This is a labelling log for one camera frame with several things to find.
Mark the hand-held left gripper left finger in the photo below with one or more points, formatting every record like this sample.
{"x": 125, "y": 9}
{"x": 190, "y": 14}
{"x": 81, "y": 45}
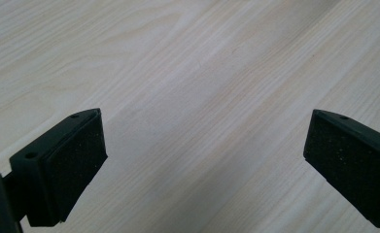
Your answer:
{"x": 61, "y": 168}

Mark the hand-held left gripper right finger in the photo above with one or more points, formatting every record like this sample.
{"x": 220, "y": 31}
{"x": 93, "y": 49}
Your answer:
{"x": 352, "y": 165}

